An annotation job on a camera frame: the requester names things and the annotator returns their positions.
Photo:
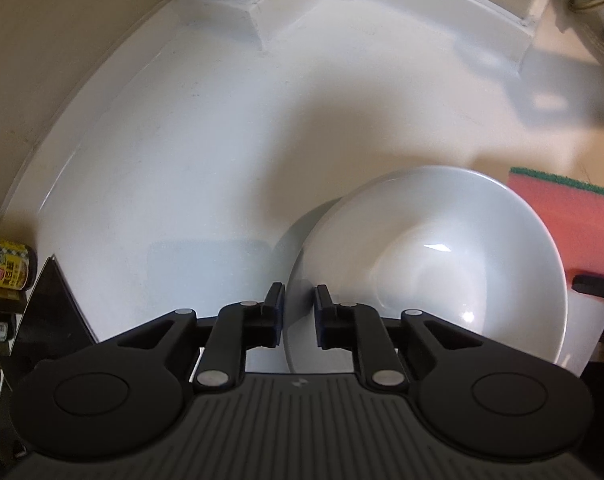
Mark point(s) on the black glass gas stove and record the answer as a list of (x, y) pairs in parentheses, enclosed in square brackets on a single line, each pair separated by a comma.
[(47, 310)]

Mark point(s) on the yellow-labelled sauce jar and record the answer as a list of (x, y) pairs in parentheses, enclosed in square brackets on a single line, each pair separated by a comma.
[(7, 265)]

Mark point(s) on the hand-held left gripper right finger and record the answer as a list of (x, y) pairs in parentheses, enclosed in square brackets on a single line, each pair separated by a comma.
[(322, 317)]

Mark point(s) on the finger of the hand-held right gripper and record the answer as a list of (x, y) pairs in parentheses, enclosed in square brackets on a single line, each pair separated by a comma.
[(594, 283)]

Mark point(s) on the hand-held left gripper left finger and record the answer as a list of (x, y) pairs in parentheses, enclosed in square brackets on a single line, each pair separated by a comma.
[(277, 315)]

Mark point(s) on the white bowl with grey pattern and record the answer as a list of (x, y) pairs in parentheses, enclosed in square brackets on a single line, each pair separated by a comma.
[(431, 240)]

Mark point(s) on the pink sponge with green scourer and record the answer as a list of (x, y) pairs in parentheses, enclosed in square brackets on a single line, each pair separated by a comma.
[(581, 220)]

